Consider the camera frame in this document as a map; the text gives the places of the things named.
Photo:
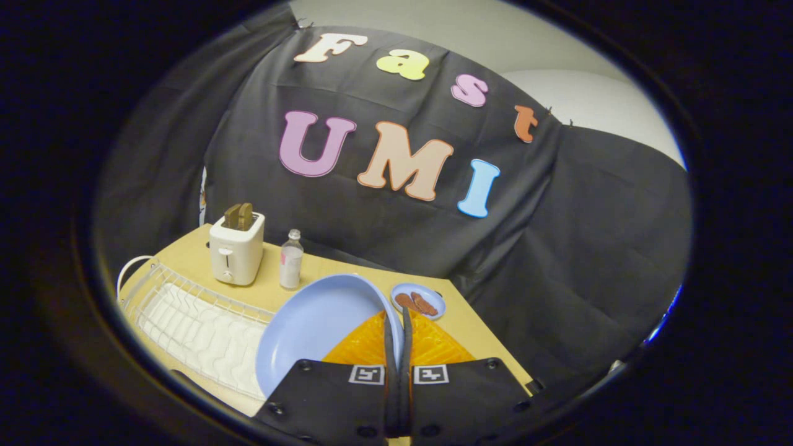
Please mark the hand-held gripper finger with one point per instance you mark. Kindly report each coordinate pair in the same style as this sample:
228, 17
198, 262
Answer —
390, 347
406, 347

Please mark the light blue plate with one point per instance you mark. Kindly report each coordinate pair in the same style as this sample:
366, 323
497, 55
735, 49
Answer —
316, 328

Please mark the brown sausage piece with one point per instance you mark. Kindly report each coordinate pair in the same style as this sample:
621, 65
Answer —
406, 301
425, 304

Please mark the small blue saucer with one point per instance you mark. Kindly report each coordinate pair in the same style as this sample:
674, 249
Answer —
427, 296

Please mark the clear plastic bottle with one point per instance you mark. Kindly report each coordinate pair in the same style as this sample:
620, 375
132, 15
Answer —
290, 263

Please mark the black backdrop cloth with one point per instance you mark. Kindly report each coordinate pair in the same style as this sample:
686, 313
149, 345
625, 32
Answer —
396, 173

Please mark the white toaster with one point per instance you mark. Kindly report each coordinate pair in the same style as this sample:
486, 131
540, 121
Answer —
236, 253

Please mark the brown toast slice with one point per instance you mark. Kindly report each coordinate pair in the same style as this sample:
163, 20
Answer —
246, 215
232, 217

